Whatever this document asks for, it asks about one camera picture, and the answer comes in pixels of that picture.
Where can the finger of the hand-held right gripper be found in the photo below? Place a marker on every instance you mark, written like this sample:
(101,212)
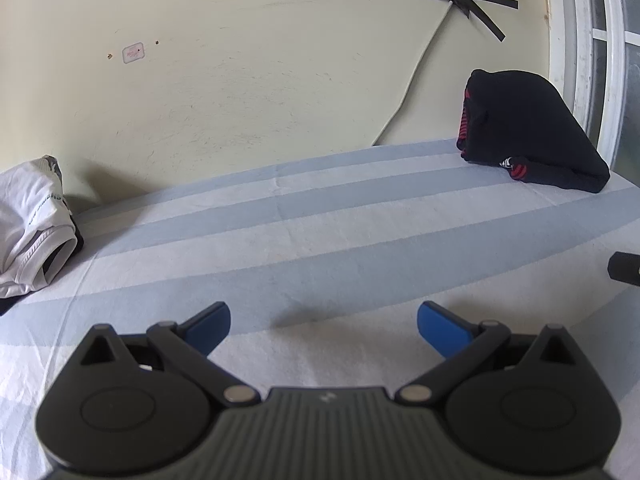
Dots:
(625,267)

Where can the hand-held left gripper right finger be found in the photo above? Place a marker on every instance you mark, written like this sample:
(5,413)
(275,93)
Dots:
(442,331)

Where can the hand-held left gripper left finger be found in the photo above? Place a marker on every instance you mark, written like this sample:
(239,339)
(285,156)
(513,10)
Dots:
(210,329)

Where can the navy patterned knit sweater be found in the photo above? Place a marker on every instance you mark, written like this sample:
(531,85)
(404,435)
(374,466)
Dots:
(530,130)

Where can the white folded clothes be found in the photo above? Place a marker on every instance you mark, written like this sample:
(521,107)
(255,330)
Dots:
(30,220)

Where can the striped bed sheet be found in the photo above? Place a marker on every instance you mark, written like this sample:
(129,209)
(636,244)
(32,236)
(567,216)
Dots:
(320,240)

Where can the white window frame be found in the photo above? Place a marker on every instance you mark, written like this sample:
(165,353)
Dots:
(590,60)

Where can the small wall sticker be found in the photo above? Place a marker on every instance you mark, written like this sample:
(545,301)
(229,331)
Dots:
(133,53)

